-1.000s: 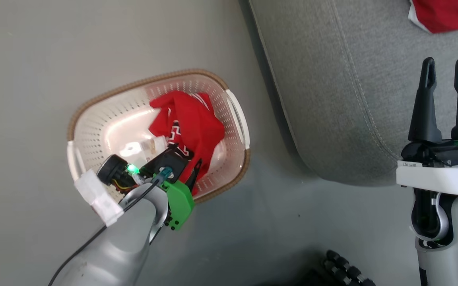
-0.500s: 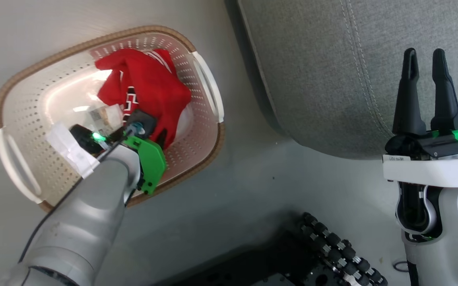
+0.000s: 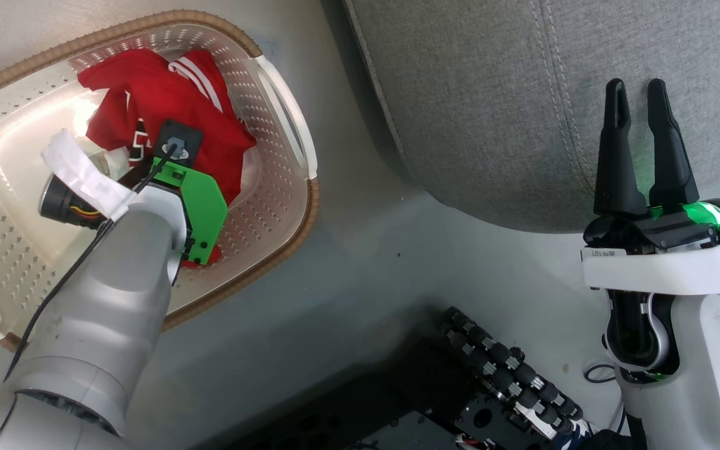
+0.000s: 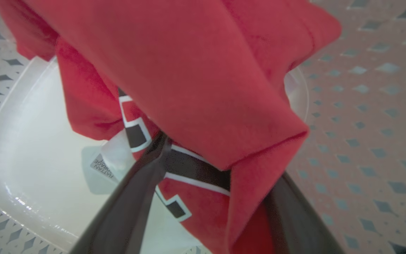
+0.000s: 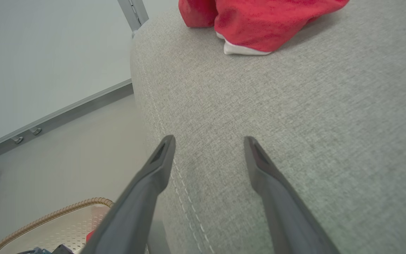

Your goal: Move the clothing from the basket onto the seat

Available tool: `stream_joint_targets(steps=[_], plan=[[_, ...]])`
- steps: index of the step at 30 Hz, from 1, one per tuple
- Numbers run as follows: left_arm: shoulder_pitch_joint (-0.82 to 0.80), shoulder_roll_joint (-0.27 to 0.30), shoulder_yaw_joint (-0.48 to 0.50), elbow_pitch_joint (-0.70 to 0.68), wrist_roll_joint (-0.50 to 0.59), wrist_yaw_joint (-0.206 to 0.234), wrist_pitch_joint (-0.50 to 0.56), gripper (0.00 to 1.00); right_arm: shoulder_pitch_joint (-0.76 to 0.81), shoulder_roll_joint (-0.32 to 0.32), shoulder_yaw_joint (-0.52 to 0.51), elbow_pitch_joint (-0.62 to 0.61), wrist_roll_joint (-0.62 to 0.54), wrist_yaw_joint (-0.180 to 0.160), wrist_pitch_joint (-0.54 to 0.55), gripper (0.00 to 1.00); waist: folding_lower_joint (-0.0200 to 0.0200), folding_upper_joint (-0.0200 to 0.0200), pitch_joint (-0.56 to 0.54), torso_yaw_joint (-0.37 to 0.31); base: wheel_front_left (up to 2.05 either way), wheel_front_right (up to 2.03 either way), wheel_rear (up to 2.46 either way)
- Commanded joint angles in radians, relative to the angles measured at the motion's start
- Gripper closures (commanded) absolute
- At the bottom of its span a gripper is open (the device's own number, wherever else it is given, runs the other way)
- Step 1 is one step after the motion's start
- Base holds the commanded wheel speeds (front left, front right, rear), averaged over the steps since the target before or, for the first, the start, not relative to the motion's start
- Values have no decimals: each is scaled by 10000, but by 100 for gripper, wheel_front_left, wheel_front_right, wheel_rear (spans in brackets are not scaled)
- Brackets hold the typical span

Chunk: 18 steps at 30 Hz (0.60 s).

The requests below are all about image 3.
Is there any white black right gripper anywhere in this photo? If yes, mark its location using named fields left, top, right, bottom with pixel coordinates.
left=581, top=78, right=720, bottom=296

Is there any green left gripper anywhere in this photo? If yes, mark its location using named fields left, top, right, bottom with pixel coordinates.
left=147, top=120, right=229, bottom=264

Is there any red garment with white stripes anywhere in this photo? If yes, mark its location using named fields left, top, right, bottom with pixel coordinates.
left=77, top=49, right=258, bottom=269

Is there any grey fabric sofa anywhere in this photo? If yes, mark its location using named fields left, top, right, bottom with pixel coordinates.
left=322, top=0, right=720, bottom=235

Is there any cream perforated laundry basket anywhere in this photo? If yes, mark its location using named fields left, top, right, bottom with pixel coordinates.
left=0, top=9, right=320, bottom=351

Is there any white tape wrap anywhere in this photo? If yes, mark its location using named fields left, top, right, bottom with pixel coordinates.
left=41, top=129, right=137, bottom=221

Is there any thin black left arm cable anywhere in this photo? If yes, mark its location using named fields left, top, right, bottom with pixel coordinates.
left=2, top=142, right=181, bottom=383

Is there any thin black cable loop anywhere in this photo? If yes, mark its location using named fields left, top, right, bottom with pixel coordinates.
left=584, top=362, right=617, bottom=384

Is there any black cable chain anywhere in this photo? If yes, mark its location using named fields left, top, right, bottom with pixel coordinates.
left=438, top=306, right=584, bottom=438

